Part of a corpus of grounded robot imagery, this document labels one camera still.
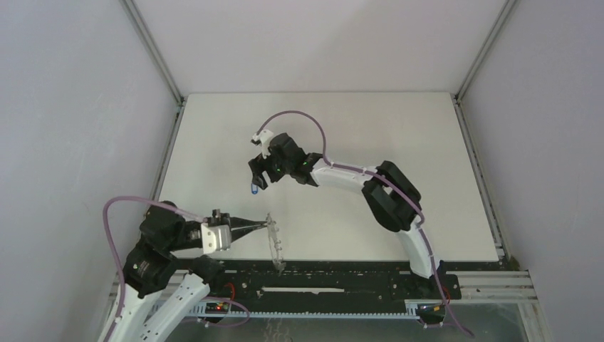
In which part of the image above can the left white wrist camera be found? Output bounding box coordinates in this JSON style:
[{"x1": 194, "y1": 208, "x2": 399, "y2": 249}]
[{"x1": 201, "y1": 223, "x2": 232, "y2": 254}]

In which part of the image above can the left aluminium frame post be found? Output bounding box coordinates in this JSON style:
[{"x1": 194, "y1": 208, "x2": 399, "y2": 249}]
[{"x1": 120, "y1": 0, "x2": 186, "y2": 105}]

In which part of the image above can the right aluminium frame post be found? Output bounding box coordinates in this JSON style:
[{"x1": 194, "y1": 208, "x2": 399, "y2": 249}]
[{"x1": 454, "y1": 0, "x2": 520, "y2": 102}]

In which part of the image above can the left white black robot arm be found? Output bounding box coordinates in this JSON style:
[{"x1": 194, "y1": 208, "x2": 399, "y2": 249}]
[{"x1": 99, "y1": 196, "x2": 276, "y2": 341}]

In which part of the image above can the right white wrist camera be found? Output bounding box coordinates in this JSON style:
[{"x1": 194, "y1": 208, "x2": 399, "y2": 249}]
[{"x1": 251, "y1": 129, "x2": 274, "y2": 159}]

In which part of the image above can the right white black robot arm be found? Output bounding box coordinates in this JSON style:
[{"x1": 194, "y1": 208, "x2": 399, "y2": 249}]
[{"x1": 249, "y1": 130, "x2": 446, "y2": 298}]

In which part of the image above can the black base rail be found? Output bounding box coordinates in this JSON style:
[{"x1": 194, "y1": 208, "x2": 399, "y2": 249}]
[{"x1": 210, "y1": 259, "x2": 462, "y2": 314}]

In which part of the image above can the grey cable duct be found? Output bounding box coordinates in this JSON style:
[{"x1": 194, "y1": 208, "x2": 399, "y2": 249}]
[{"x1": 184, "y1": 301, "x2": 419, "y2": 320}]

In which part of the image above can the aluminium frame post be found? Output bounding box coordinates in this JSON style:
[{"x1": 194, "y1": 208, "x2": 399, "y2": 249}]
[
  {"x1": 454, "y1": 0, "x2": 520, "y2": 102},
  {"x1": 120, "y1": 0, "x2": 186, "y2": 105}
]

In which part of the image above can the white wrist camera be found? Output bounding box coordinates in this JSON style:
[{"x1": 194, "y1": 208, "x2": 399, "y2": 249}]
[
  {"x1": 201, "y1": 223, "x2": 232, "y2": 254},
  {"x1": 251, "y1": 129, "x2": 274, "y2": 159}
]

